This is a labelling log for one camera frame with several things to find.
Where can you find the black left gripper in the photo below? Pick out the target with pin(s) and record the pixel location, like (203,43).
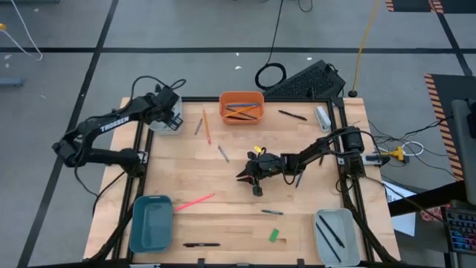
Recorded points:
(167,100)

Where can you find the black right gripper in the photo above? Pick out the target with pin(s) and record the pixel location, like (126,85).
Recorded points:
(266,164)

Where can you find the pink pencil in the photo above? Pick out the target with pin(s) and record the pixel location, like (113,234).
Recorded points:
(194,202)

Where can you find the black pencil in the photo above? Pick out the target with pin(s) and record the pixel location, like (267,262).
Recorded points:
(238,118)

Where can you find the green pencil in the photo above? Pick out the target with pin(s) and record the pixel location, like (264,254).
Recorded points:
(250,116)

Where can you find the dark grey crayon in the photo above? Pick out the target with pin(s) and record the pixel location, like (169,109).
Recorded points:
(321,160)

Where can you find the black pen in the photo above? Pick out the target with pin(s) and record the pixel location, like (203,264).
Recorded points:
(201,245)
(292,115)
(332,231)
(327,241)

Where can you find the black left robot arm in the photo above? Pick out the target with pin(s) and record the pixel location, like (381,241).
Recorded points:
(111,124)

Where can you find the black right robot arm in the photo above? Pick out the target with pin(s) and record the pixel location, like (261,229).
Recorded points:
(316,149)

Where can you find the small light grey bin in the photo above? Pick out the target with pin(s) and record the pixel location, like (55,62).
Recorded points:
(161,128)

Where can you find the orange pencil red eraser end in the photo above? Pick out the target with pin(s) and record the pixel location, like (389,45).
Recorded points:
(206,126)

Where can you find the green eraser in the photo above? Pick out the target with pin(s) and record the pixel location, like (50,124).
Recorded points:
(274,235)

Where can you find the orange plastic bin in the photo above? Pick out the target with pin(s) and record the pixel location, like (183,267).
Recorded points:
(241,94)

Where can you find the teal plastic bin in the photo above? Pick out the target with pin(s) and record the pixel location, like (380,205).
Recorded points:
(150,227)

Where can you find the large light grey bin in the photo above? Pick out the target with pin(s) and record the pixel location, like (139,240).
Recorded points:
(351,223)

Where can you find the white paper sheet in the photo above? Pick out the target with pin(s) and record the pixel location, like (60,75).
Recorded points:
(405,223)

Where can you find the grey floor bar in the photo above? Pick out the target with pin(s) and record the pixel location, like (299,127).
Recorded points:
(11,82)

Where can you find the black desk beam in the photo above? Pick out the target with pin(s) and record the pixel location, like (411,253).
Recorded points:
(427,198)

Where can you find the grey monitor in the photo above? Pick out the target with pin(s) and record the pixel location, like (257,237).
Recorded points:
(463,156)

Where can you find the black backlit keyboard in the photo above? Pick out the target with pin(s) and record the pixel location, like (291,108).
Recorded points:
(463,231)

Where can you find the black mat hazard-striped edge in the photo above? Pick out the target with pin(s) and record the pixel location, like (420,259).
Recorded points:
(413,4)
(457,85)

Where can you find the black table frame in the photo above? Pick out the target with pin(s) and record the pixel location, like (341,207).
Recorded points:
(297,99)

